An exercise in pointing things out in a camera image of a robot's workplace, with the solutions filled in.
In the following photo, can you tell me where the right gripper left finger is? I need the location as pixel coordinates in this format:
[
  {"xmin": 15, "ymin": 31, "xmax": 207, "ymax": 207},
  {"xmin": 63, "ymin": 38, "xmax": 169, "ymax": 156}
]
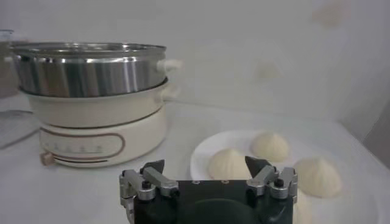
[{"xmin": 118, "ymin": 159, "xmax": 180, "ymax": 224}]

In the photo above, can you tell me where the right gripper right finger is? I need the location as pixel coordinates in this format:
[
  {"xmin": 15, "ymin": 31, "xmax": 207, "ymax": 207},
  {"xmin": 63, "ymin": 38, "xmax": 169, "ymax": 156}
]
[{"xmin": 244, "ymin": 155, "xmax": 299, "ymax": 204}]

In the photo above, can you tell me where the white steamed baozi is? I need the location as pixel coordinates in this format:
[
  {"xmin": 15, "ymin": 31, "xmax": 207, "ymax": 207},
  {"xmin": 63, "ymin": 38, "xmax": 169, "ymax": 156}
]
[
  {"xmin": 208, "ymin": 148, "xmax": 252, "ymax": 181},
  {"xmin": 292, "ymin": 188, "xmax": 314, "ymax": 224},
  {"xmin": 292, "ymin": 156, "xmax": 344, "ymax": 199},
  {"xmin": 250, "ymin": 131, "xmax": 291, "ymax": 163}
]

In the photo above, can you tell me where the stainless steel steamer basket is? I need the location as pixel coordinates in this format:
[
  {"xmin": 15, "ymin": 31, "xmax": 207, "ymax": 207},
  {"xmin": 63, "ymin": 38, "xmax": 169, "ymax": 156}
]
[{"xmin": 9, "ymin": 41, "xmax": 184, "ymax": 99}]

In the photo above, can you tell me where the white round plate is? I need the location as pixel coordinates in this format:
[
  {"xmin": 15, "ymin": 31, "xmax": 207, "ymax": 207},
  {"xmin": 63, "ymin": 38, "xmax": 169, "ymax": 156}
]
[{"xmin": 189, "ymin": 130, "xmax": 380, "ymax": 224}]

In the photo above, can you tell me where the cream electric cooker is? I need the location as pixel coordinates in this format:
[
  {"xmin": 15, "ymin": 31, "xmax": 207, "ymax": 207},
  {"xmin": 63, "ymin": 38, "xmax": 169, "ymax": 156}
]
[{"xmin": 23, "ymin": 77, "xmax": 180, "ymax": 169}]

